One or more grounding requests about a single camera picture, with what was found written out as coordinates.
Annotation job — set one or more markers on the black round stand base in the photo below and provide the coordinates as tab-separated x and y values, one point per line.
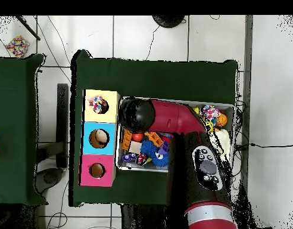
168	21

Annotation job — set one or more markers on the long orange toy brick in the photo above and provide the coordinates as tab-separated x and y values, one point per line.
154	138

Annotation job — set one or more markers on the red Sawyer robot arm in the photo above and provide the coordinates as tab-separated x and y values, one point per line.
175	117

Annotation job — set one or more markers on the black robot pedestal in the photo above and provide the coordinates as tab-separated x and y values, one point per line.
146	218

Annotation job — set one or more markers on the wooden box with three holes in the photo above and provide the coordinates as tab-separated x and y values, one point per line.
88	148

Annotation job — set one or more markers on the black rod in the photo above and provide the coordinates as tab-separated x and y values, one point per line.
27	27

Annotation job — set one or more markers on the multicoloured speckled cloth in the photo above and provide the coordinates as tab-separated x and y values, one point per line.
17	46

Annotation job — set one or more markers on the cream knitted cloth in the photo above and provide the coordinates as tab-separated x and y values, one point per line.
222	140

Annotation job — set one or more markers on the wooden block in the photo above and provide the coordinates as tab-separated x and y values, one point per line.
135	147

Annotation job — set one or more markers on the polka-dot cloth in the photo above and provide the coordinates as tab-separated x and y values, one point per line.
97	105
210	111

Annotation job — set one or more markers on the dark green table cloth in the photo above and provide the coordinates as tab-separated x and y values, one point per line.
149	76
15	143

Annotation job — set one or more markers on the black upright panel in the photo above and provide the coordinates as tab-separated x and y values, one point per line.
62	124

